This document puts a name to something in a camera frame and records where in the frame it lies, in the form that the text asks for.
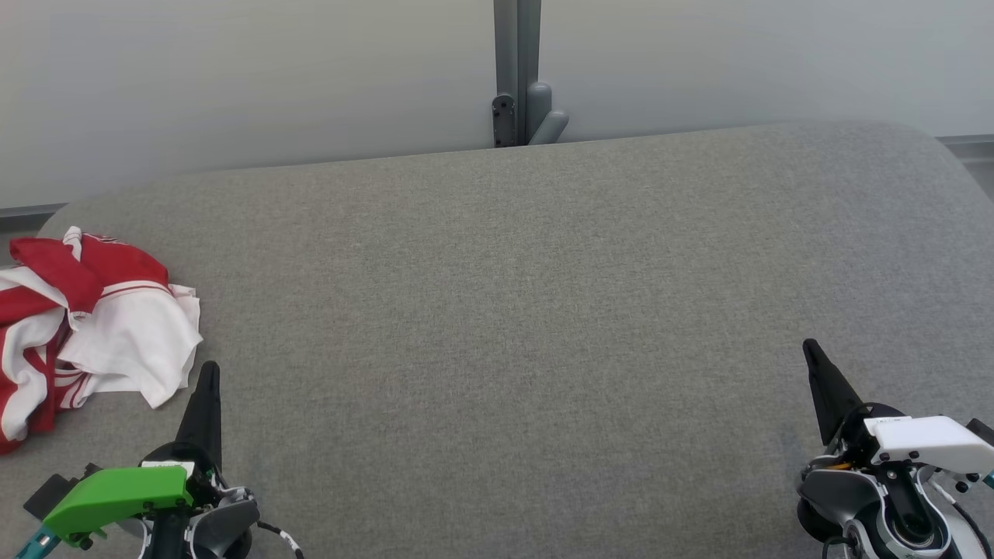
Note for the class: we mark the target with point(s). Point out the grey partition post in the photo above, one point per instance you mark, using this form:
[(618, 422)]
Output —
[(516, 46)]

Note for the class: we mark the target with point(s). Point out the red and white striped shirt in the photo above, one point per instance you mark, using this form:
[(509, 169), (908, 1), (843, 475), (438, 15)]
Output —
[(132, 334)]

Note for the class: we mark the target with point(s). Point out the grey rounded post foot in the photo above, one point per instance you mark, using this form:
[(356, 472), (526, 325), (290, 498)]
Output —
[(543, 116)]

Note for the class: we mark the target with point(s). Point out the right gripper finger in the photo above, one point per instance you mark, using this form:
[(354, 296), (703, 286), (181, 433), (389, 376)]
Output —
[(829, 396)]

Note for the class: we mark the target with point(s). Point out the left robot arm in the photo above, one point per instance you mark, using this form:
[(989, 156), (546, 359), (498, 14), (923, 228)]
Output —
[(225, 528)]

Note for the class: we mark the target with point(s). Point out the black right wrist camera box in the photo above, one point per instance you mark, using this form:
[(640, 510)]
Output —
[(981, 431)]

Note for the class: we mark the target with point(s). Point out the red shorts with white trim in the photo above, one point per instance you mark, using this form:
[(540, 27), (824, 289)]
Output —
[(23, 388)]

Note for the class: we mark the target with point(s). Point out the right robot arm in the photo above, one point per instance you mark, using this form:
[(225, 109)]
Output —
[(839, 493)]

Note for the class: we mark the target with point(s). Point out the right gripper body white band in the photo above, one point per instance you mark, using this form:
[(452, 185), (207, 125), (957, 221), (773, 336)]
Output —
[(932, 442)]

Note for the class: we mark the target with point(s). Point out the dark metal post bracket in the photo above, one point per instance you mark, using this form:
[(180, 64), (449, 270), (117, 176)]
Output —
[(503, 120)]

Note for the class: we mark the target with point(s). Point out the grey partition base rail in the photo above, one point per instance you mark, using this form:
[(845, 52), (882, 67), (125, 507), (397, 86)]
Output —
[(967, 147), (27, 217)]

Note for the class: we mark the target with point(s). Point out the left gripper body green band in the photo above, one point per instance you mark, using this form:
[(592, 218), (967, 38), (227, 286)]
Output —
[(116, 493)]

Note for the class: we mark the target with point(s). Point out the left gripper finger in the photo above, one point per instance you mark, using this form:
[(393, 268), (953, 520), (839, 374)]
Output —
[(206, 411)]

